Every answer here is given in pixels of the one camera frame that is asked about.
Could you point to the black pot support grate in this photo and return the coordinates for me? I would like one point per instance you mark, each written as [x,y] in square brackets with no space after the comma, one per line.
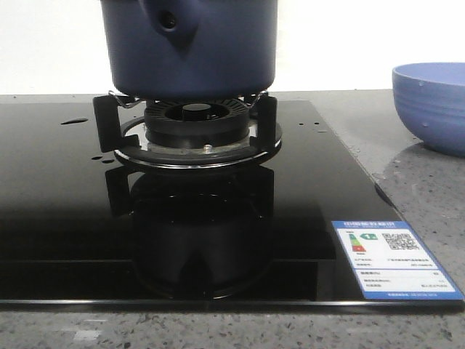
[130,145]

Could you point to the blue energy label sticker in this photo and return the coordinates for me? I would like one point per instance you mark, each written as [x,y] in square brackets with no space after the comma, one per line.
[390,262]

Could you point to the black gas burner head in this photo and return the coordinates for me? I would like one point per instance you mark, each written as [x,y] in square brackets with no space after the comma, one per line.
[192,125]

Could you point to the black glass gas stove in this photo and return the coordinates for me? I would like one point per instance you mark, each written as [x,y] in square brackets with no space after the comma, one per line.
[79,230]

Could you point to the dark blue cooking pot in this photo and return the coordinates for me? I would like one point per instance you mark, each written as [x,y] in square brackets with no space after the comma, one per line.
[191,49]

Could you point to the light blue bowl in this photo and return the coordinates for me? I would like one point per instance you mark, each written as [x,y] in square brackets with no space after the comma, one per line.
[429,99]

